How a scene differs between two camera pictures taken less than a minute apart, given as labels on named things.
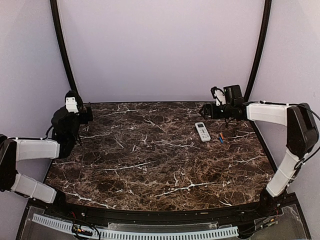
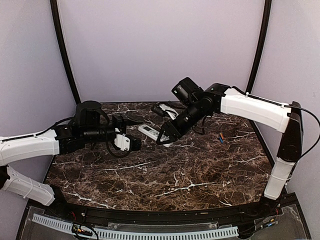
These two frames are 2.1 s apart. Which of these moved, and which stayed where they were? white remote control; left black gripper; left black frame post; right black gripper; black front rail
Moved: left black gripper; white remote control; right black gripper
Stayed: left black frame post; black front rail
